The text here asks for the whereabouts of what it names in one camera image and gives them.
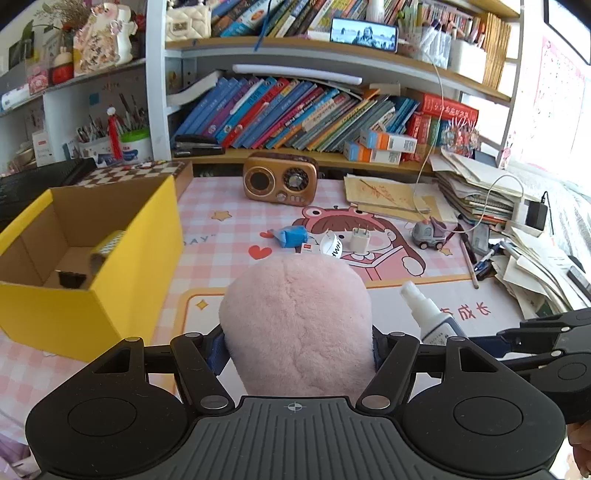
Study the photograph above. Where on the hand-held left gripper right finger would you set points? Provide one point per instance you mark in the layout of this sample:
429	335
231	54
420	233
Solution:
377	350

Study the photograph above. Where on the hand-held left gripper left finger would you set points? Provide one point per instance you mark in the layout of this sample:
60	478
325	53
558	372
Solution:
217	353

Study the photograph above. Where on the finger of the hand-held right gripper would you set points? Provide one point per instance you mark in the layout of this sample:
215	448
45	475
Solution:
487	344
554	321

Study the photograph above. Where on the white spray bottle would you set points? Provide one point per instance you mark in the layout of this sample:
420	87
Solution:
431	318

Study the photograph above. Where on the pink plush toy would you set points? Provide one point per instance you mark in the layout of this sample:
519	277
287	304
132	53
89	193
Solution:
295	323

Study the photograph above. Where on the white charger plug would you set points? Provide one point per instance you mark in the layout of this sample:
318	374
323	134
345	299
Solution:
359	242

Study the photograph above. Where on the small blue plastic object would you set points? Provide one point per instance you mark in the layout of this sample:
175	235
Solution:
293	236

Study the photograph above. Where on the yellow cardboard box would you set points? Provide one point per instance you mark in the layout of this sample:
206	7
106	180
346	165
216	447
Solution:
69	318

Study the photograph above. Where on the yellow tape roll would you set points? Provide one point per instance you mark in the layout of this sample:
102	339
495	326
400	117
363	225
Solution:
108	242

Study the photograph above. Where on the black binder clip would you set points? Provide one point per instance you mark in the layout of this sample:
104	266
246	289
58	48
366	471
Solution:
71	279

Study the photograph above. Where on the desktop with pink checkered cloth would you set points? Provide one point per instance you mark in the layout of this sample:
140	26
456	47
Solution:
221	230

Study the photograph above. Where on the blue capped marker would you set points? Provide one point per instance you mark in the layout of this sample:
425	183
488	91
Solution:
485	265

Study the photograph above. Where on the wooden pencil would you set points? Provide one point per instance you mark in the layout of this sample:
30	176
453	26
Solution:
470	265

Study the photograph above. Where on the black power adapter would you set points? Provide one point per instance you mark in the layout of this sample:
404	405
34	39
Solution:
537	216

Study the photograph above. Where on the white printed ribbon roll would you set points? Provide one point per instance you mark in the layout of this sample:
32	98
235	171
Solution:
333	249

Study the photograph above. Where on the grey toy car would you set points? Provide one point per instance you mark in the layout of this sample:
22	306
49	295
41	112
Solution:
429	235

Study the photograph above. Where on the brown paper notebook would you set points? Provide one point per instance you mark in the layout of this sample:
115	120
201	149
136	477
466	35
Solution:
443	207
383	194

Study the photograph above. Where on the stack of papers and notebooks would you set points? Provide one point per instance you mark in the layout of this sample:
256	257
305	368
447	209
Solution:
471	184

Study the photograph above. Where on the orange blue carton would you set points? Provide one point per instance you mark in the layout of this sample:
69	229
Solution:
369	154
388	141

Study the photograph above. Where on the brown retro radio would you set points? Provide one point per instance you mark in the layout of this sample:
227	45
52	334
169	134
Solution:
277	166

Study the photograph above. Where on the wooden chessboard box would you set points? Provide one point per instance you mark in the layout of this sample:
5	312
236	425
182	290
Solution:
138	170

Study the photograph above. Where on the black stapler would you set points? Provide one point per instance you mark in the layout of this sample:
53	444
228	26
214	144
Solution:
198	148

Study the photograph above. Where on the slim red dictionary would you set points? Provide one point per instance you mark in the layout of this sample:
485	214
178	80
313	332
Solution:
418	134

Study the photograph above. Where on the green lidded white jar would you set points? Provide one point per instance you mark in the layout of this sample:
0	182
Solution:
136	147

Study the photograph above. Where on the white holder with pens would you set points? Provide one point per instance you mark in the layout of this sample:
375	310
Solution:
94	150

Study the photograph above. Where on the thick red dictionary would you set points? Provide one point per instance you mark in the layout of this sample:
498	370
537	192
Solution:
448	107

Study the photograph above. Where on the red tassel ornament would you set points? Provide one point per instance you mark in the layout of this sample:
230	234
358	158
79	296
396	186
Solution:
114	136

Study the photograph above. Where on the row of leaning colourful books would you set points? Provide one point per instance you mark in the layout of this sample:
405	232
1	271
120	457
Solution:
277	110

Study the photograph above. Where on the black electronic keyboard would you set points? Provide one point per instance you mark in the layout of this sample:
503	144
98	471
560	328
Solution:
37	180

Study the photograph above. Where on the white wooden bookshelf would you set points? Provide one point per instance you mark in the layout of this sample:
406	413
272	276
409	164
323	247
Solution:
154	92

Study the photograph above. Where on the white storage bin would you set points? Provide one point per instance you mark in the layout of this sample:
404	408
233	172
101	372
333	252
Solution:
467	62

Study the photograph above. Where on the row of orange books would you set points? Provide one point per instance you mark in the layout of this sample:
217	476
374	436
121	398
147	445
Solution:
496	50

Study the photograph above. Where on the white light bar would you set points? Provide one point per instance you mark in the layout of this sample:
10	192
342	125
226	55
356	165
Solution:
295	71

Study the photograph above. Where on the clear cup of pens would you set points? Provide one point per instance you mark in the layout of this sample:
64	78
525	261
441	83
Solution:
434	46

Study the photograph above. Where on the smartphone with lit screen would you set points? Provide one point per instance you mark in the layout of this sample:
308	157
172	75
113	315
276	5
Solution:
364	33

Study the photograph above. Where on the red apple-shaped jar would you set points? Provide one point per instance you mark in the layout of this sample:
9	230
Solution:
62	74

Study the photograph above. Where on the pink decorated plaque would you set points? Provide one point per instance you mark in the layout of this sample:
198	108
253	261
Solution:
101	41

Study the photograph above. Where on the white quilted bag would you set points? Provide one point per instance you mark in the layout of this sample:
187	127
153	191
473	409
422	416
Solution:
187	21

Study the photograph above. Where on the row of dark-spined books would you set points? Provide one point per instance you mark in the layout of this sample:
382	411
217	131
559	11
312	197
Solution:
286	14

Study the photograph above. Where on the pink wall poster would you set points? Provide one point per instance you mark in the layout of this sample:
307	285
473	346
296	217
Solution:
549	101

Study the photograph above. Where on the black picture frame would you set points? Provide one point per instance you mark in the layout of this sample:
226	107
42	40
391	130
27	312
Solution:
572	14

